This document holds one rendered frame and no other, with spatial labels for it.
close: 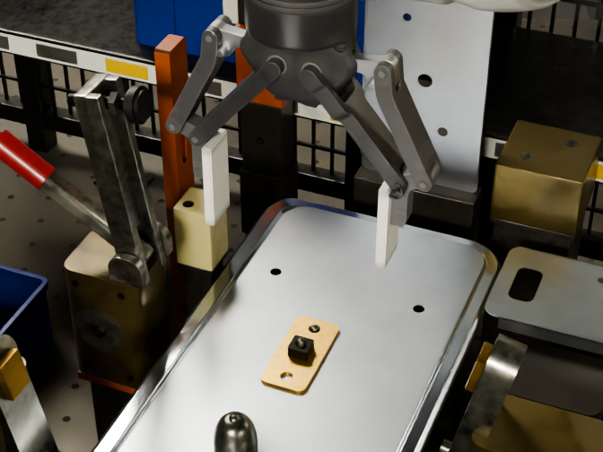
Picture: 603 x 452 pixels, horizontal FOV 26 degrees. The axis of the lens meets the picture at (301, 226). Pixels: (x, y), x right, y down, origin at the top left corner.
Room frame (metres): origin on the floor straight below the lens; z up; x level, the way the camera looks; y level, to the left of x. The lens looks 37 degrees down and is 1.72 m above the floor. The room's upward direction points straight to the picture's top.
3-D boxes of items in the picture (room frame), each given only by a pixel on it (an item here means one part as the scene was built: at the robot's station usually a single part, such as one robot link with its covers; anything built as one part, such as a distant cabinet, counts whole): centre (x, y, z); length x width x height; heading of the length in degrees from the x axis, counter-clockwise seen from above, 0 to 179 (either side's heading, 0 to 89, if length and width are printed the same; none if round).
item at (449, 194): (1.01, -0.11, 0.85); 0.12 x 0.03 x 0.30; 68
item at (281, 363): (0.77, 0.00, 1.01); 0.08 x 0.04 x 0.01; 158
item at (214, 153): (0.80, 0.06, 1.16); 0.03 x 0.01 x 0.07; 158
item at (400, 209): (0.74, -0.08, 1.18); 0.03 x 0.01 x 0.05; 68
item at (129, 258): (0.80, 0.14, 1.06); 0.03 x 0.01 x 0.03; 68
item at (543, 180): (0.98, -0.22, 0.88); 0.08 x 0.08 x 0.36; 68
